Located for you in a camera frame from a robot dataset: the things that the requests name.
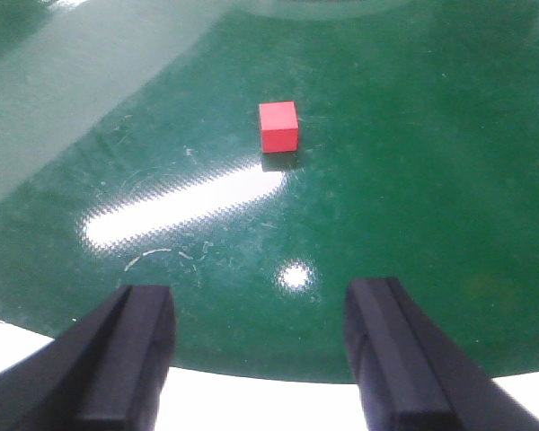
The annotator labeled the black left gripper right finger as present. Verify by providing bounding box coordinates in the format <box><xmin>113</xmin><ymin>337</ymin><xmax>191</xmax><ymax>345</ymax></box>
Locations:
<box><xmin>344</xmin><ymin>277</ymin><xmax>539</xmax><ymax>430</ymax></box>

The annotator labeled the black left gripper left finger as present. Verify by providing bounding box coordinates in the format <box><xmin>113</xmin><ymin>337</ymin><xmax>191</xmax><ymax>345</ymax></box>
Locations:
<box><xmin>0</xmin><ymin>286</ymin><xmax>175</xmax><ymax>430</ymax></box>

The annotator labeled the red cube block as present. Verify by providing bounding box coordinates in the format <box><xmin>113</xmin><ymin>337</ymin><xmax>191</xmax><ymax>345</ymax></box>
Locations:
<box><xmin>259</xmin><ymin>101</ymin><xmax>299</xmax><ymax>154</ymax></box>

